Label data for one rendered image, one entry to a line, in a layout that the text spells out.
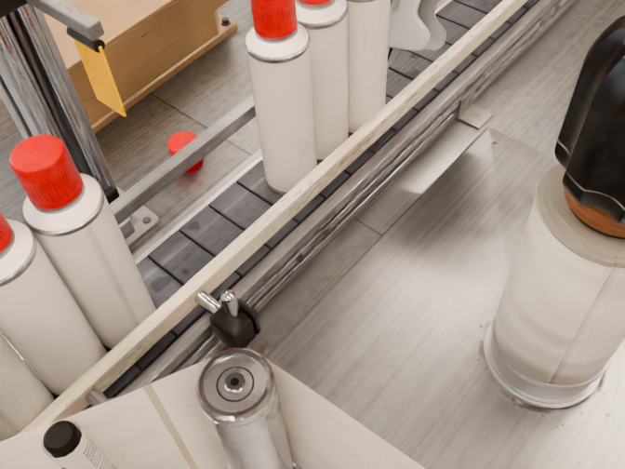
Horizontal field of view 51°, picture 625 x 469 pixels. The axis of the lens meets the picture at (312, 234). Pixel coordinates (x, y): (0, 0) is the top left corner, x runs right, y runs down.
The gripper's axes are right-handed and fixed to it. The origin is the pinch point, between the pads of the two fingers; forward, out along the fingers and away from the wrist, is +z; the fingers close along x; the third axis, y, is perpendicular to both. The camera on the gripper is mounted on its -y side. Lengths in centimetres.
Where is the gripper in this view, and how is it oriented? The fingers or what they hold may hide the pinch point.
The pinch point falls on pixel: (378, 56)
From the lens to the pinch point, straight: 69.4
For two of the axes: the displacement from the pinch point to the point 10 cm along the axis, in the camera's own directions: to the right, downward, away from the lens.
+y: 7.6, 4.9, -4.2
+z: -2.8, 8.4, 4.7
